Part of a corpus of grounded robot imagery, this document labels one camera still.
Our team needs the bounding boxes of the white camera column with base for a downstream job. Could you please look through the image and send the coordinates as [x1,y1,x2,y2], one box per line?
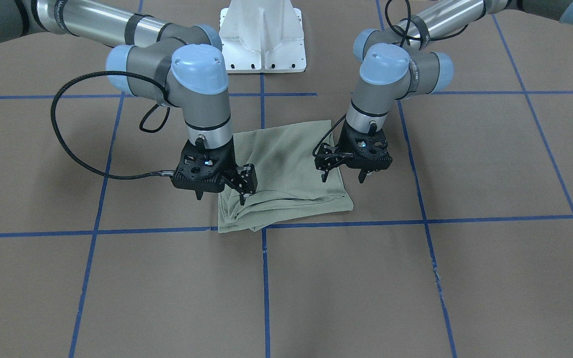
[219,0,307,74]

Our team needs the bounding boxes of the blue tape grid lines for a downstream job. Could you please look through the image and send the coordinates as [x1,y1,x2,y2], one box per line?
[0,10,573,358]

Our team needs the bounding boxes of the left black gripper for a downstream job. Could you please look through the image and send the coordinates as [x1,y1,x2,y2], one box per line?
[314,122,392,183]

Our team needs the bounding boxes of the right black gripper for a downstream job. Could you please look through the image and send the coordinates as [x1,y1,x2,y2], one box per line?
[171,140,258,205]

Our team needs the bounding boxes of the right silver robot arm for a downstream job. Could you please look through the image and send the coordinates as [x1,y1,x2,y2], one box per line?
[0,0,257,204]

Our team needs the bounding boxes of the olive green long-sleeve shirt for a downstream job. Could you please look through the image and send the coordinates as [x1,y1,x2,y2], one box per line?
[217,120,353,233]

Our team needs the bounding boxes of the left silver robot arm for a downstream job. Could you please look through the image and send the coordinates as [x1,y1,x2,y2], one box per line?
[312,0,573,182]

